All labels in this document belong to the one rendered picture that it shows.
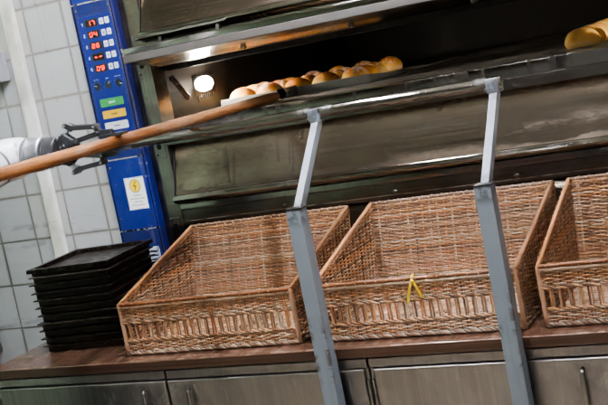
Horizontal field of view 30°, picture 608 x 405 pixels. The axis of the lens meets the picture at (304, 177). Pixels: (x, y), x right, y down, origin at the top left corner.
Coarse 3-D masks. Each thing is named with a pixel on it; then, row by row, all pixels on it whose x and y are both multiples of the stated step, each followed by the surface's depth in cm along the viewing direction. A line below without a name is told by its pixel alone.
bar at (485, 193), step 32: (384, 96) 285; (416, 96) 281; (192, 128) 310; (224, 128) 305; (320, 128) 294; (480, 192) 255; (480, 224) 257; (320, 288) 280; (512, 288) 259; (320, 320) 278; (512, 320) 258; (320, 352) 280; (512, 352) 259; (320, 384) 282; (512, 384) 261
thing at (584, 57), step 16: (592, 48) 301; (512, 64) 308; (528, 64) 306; (544, 64) 304; (560, 64) 302; (576, 64) 300; (416, 80) 320; (432, 80) 318; (448, 80) 316; (464, 80) 314; (320, 96) 334; (336, 96) 331; (352, 96) 329; (368, 96) 327; (240, 112) 345; (256, 112) 343; (272, 112) 341
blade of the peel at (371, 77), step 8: (384, 72) 372; (392, 72) 379; (400, 72) 386; (328, 80) 367; (336, 80) 365; (344, 80) 364; (352, 80) 363; (360, 80) 362; (368, 80) 361; (304, 88) 370; (312, 88) 369; (320, 88) 368; (328, 88) 367; (336, 88) 366; (248, 96) 379; (256, 96) 378; (224, 104) 384
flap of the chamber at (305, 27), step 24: (408, 0) 301; (432, 0) 298; (456, 0) 304; (480, 0) 310; (288, 24) 317; (312, 24) 314; (336, 24) 319; (360, 24) 326; (168, 48) 334; (192, 48) 331; (216, 48) 335; (240, 48) 342
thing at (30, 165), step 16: (272, 96) 355; (208, 112) 318; (224, 112) 326; (144, 128) 289; (160, 128) 294; (176, 128) 302; (96, 144) 269; (112, 144) 274; (128, 144) 283; (32, 160) 248; (48, 160) 252; (64, 160) 257; (0, 176) 237; (16, 176) 243
